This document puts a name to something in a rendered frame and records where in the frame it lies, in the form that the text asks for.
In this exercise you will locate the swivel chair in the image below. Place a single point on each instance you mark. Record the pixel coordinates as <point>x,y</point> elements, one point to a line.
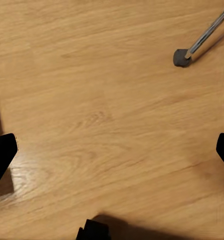
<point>182,56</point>

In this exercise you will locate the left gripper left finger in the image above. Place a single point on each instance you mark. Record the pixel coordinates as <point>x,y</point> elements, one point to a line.
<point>8,150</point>

